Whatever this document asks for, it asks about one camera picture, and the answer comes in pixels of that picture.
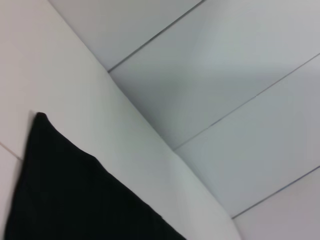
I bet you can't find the black shirt with white print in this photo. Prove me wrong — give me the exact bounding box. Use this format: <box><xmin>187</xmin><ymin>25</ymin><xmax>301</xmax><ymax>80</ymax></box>
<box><xmin>4</xmin><ymin>112</ymin><xmax>187</xmax><ymax>240</ymax></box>

